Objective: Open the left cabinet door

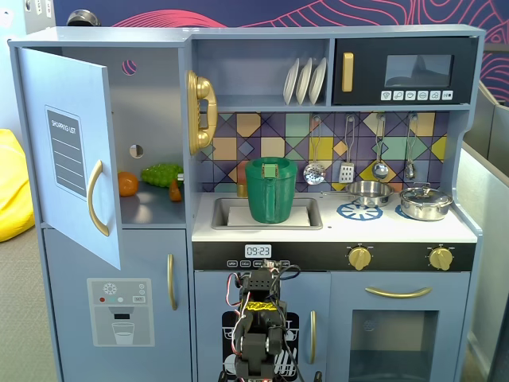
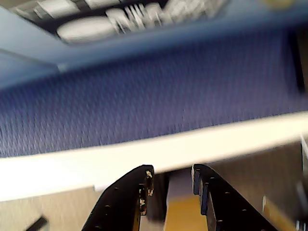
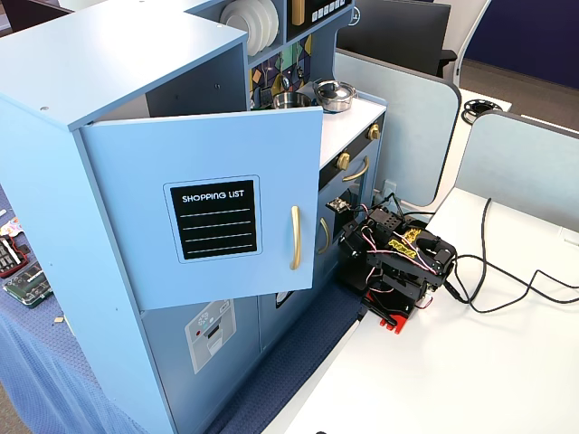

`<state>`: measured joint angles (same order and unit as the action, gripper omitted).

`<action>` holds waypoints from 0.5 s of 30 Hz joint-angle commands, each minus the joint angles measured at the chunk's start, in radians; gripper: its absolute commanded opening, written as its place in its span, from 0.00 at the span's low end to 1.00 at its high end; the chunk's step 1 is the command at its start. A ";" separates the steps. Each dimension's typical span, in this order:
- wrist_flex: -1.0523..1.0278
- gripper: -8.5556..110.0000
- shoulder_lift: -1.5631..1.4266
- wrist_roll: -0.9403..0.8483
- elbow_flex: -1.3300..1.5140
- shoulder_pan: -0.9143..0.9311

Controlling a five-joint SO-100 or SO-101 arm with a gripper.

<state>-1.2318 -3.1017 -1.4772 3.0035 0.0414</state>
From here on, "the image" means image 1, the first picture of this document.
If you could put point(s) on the steel pot with lid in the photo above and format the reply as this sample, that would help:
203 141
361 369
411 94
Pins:
425 205

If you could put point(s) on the steel slotted spoon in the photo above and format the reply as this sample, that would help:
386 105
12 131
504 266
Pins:
314 174

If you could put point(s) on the fridge door with dispenser print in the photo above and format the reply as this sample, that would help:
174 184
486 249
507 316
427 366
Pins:
63 278

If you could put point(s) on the blue wooden toy kitchen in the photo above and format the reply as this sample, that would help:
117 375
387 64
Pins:
258 36

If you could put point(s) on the small wrist camera board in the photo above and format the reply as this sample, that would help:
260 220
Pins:
271 263

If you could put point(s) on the gold toy telephone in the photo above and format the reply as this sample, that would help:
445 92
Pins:
200 111

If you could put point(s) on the yellow beanbag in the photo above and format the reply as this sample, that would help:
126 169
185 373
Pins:
14 187

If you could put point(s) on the green plastic pitcher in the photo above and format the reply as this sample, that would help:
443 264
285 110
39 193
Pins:
274 199

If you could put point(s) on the steel ladle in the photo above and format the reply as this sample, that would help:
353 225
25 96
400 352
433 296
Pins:
379 170

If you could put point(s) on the small green block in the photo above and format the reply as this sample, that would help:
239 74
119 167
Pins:
270 170

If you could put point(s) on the grey cabinet with labels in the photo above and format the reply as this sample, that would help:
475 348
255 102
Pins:
37 16

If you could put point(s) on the open steel pan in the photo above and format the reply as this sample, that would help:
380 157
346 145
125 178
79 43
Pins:
370 193

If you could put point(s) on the black toy microwave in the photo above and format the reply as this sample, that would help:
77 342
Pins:
366 71

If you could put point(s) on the fridge door with shopping list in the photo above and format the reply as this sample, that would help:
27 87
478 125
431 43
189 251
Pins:
32 119

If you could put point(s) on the grey toy sink basin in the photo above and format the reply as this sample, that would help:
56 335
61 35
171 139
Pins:
222 215

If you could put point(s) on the gold toy faucet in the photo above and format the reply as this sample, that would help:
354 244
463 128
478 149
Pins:
242 190

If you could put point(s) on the green toy grapes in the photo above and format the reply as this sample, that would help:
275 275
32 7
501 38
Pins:
161 175

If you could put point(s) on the white toy plate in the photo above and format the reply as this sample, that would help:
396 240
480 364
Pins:
291 81
304 81
318 81

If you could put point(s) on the orange toy fruit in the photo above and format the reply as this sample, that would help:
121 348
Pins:
128 184

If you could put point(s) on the steel slotted spatula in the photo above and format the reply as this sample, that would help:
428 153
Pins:
346 173

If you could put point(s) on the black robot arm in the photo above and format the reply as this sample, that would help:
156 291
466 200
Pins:
258 342

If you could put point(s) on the gold stove knob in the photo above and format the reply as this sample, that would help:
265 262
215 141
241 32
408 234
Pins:
440 258
360 258

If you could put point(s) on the black round object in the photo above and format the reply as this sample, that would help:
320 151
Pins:
82 19

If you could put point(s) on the dishwasher door with dish print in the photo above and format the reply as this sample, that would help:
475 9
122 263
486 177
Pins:
207 318

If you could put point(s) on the oven door with window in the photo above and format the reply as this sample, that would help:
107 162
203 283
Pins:
453 338

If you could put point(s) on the steel whisk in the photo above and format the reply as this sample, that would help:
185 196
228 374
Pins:
410 169

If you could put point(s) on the light blue divider panel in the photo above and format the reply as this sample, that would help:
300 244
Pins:
477 199

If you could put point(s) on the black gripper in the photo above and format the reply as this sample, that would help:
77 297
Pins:
262 279

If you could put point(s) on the orange toy carrot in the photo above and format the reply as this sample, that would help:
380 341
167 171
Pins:
175 193

